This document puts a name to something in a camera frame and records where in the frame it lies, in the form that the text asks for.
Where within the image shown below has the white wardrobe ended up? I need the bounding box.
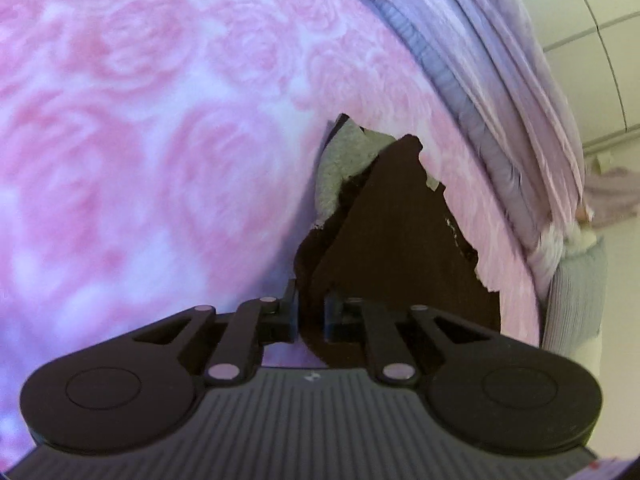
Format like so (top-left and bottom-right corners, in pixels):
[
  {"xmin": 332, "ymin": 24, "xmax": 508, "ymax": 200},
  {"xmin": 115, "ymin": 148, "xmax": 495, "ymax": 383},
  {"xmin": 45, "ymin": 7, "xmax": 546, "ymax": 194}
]
[{"xmin": 517, "ymin": 0, "xmax": 640, "ymax": 153}]

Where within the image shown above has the brown and cream sweatshirt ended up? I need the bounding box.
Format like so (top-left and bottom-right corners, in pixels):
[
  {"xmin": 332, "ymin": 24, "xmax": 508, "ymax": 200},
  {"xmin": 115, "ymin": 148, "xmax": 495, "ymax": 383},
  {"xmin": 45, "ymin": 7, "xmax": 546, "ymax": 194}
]
[{"xmin": 292, "ymin": 114, "xmax": 502, "ymax": 368}]

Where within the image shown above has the pink rose blanket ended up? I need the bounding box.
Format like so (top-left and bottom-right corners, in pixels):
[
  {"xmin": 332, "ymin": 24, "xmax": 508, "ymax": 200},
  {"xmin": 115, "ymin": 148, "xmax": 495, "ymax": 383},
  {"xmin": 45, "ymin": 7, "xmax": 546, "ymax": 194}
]
[{"xmin": 0, "ymin": 0, "xmax": 543, "ymax": 453}]

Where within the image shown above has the grey striped quilt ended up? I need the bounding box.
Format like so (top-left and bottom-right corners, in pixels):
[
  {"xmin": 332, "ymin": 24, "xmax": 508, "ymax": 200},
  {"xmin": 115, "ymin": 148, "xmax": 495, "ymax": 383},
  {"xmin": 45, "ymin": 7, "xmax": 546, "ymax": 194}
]
[{"xmin": 372, "ymin": 0, "xmax": 568, "ymax": 283}]

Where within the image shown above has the lilac folded duvet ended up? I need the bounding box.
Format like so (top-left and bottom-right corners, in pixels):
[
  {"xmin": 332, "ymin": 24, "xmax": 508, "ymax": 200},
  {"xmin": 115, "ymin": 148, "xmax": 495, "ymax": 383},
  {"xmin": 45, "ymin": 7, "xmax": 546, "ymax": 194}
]
[{"xmin": 350, "ymin": 0, "xmax": 596, "ymax": 233}]

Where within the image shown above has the grey ribbed pillow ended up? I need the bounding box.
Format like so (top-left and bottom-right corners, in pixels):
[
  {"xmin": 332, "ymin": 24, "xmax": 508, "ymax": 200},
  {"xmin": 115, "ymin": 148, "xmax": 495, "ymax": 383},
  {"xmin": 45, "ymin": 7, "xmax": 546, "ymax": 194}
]
[{"xmin": 541, "ymin": 230, "xmax": 609, "ymax": 361}]

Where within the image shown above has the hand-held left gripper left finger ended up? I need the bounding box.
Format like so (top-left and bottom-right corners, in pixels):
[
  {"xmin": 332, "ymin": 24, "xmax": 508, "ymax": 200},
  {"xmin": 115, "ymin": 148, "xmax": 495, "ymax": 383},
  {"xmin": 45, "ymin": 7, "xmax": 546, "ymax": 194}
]
[{"xmin": 132, "ymin": 280, "xmax": 301, "ymax": 386}]

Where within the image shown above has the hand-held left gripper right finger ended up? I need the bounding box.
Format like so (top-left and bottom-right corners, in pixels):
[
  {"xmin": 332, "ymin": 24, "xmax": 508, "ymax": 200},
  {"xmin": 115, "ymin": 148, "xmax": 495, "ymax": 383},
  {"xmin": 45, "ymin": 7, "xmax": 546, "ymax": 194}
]
[{"xmin": 324, "ymin": 296, "xmax": 501, "ymax": 386}]

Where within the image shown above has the pale pink hanging cloth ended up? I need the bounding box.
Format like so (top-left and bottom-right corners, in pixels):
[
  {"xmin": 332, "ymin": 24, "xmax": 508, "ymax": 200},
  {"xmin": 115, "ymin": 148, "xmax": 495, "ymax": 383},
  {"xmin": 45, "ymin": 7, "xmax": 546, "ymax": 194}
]
[{"xmin": 580, "ymin": 152, "xmax": 640, "ymax": 233}]

